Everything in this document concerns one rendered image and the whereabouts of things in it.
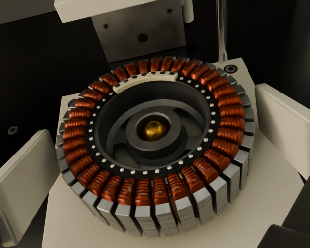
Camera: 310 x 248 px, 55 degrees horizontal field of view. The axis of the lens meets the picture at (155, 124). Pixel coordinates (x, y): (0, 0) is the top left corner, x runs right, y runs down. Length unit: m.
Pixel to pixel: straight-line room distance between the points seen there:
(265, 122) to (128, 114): 0.09
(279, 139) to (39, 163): 0.13
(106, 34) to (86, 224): 0.16
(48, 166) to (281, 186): 0.13
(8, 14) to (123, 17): 0.20
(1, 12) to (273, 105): 0.35
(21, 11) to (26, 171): 0.29
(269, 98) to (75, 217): 0.13
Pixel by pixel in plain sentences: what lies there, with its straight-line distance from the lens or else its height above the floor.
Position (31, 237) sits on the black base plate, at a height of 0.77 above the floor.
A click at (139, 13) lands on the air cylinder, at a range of 0.26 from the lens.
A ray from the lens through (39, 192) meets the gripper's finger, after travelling 0.17.
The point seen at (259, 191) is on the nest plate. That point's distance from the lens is 0.18.
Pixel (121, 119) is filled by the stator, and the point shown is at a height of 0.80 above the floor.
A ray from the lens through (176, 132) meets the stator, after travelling 0.17.
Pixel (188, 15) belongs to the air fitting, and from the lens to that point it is 0.28.
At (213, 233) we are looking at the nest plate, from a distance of 0.17.
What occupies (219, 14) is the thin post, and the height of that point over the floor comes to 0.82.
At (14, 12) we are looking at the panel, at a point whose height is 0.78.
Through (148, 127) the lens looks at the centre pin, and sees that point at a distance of 0.17.
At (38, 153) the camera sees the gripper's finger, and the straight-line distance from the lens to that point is 0.18.
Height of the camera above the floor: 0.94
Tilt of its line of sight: 49 degrees down
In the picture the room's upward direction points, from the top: 16 degrees counter-clockwise
